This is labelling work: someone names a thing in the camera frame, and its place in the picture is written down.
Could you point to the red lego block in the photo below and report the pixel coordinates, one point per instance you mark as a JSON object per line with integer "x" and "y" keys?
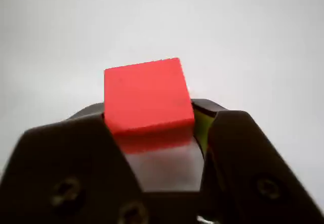
{"x": 146, "y": 97}

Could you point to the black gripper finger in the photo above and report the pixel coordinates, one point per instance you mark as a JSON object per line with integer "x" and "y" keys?
{"x": 253, "y": 163}
{"x": 63, "y": 163}

